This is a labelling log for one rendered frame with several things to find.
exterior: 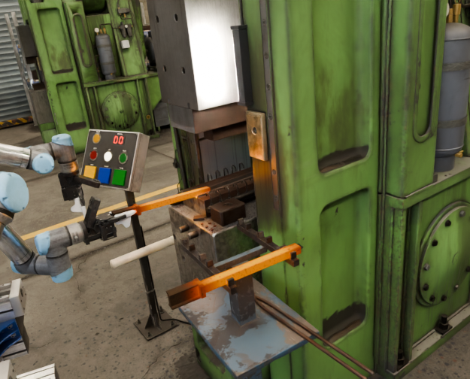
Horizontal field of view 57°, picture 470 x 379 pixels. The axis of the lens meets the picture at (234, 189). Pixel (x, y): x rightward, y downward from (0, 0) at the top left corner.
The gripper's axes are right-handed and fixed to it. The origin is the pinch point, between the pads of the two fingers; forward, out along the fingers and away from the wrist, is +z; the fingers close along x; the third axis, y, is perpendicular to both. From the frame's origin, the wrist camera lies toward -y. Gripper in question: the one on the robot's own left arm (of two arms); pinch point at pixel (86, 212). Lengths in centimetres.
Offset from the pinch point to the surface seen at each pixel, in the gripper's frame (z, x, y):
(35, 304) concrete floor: 93, -91, 48
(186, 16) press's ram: -75, 35, -47
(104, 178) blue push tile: -6.3, -21.9, -11.3
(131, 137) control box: -24.1, -19.3, -27.8
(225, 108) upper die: -40, 27, -60
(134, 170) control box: -10.4, -12.3, -25.2
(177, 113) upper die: -40, 19, -43
